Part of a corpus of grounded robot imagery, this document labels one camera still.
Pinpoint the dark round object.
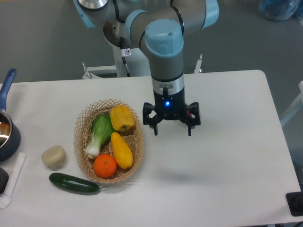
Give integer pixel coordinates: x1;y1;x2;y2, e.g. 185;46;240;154
0;167;9;194

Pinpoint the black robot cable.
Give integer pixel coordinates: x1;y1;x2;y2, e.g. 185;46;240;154
119;37;131;78

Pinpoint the orange fruit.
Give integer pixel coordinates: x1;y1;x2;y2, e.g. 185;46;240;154
93;154;117;179

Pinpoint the black device at edge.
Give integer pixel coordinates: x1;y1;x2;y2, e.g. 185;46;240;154
286;192;303;217

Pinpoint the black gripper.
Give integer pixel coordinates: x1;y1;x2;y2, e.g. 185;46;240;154
143;88;201;136

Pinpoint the yellow mango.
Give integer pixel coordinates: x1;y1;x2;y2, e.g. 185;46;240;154
111;132;133;169

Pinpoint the beige potato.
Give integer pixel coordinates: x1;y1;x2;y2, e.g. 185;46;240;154
41;145;65;170

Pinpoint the white frame at right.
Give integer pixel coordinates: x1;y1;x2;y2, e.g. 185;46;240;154
280;81;303;127

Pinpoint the green bok choy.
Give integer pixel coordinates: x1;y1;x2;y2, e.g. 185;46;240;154
85;113;115;159

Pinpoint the dark green cucumber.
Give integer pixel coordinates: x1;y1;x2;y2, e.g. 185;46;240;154
49;172;107;195

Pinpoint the blue plastic bag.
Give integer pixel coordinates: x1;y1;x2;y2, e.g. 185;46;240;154
258;0;303;22

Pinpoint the woven wicker basket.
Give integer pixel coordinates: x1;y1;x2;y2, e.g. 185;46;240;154
74;99;144;184

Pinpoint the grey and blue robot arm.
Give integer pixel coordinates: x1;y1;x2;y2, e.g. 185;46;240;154
74;0;219;131

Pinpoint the yellow bell pepper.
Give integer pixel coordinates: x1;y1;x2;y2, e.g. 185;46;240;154
110;105;135;132

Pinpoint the blue saucepan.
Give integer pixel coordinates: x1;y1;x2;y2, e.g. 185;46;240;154
0;68;21;162

